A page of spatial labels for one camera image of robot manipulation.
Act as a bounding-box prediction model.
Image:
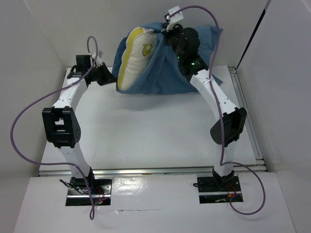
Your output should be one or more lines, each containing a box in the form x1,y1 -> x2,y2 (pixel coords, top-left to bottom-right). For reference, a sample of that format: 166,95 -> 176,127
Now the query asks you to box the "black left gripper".
88,62 -> 118,86

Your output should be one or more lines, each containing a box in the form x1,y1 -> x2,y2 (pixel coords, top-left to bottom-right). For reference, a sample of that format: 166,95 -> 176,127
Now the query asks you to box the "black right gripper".
160,22 -> 184,61

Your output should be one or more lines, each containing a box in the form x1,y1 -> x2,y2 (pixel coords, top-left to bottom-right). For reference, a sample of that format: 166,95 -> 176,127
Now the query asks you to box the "cream pillow with yellow band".
117,27 -> 157,91

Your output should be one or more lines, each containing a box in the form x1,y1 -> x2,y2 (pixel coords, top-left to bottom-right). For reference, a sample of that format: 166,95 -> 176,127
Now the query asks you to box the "blue fabric pillowcase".
111,21 -> 225,96

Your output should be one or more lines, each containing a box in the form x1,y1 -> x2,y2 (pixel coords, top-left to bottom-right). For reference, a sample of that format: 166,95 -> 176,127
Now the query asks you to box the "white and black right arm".
161,22 -> 247,190

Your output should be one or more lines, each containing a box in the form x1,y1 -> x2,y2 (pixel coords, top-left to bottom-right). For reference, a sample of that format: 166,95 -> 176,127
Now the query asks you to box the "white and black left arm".
42,54 -> 116,194

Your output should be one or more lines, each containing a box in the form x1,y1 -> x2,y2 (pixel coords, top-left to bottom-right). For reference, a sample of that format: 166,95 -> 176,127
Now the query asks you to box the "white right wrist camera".
163,6 -> 184,32

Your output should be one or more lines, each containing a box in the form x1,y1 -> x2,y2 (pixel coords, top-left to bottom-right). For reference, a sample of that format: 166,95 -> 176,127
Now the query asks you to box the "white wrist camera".
163,6 -> 184,32
91,50 -> 103,67

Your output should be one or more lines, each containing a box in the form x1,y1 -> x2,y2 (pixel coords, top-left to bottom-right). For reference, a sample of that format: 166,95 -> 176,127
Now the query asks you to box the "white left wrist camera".
91,50 -> 103,67

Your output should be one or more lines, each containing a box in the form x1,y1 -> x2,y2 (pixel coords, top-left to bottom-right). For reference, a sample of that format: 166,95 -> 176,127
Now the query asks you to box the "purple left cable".
9,36 -> 103,221

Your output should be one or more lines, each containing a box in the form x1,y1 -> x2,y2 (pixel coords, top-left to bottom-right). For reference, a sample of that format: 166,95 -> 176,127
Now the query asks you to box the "black vertical corner post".
236,0 -> 271,68

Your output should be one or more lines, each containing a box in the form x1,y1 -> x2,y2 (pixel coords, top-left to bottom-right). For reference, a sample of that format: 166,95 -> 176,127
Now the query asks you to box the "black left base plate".
65,176 -> 113,207

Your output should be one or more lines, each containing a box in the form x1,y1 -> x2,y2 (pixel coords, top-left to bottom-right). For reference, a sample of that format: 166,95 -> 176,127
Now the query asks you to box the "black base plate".
65,176 -> 113,207
193,176 -> 243,204

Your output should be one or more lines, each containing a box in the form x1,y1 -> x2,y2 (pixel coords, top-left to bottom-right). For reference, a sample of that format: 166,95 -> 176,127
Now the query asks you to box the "aluminium front rail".
38,164 -> 267,177

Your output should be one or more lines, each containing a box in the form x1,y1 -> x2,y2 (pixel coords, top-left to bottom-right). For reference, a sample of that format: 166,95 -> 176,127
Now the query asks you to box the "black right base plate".
193,176 -> 243,204

